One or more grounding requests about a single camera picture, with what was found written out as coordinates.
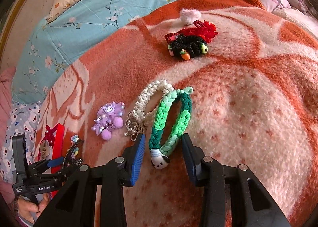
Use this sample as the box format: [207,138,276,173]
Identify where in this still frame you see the green braided hair tie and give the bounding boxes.
[148,86,194,170]

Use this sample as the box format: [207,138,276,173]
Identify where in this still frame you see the purple cartoon pompom hair tie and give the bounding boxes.
[90,100,126,142]

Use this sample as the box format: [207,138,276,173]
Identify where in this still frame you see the white pearl scrunchie bracelet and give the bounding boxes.
[124,79,176,142]

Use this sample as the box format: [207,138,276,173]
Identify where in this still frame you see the black red crochet hair clip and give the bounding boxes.
[164,20,218,61]

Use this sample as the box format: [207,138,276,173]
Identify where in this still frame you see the dark red velvet bow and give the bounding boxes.
[44,125,57,147]

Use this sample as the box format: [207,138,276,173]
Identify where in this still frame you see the person's left hand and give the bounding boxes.
[17,193,51,224]

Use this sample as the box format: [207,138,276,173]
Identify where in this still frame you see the red shallow box lid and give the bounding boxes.
[37,123,65,173]

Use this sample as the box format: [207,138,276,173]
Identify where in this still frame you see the blue bear print pillow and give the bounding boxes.
[0,101,43,185]

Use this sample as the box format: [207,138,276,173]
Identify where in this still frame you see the orange white fleece blanket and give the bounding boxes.
[36,0,317,226]

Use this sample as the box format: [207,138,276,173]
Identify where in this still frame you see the pink quilt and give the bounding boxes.
[0,67,16,204]

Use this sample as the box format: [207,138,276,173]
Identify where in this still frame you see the teal floral quilt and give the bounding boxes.
[11,0,177,103]

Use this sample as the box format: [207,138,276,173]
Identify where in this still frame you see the white fluffy pompom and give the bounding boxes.
[179,9,201,26]

